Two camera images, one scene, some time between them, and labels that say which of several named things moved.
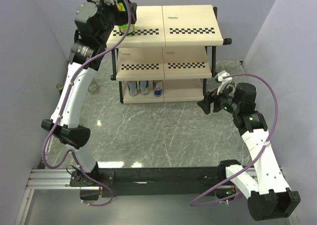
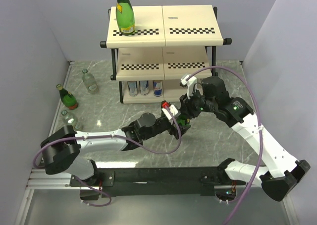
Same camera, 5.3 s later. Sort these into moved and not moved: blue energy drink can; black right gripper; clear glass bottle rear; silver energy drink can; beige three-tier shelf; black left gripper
Moved: black right gripper; black left gripper
Not moved: blue energy drink can; beige three-tier shelf; silver energy drink can; clear glass bottle rear
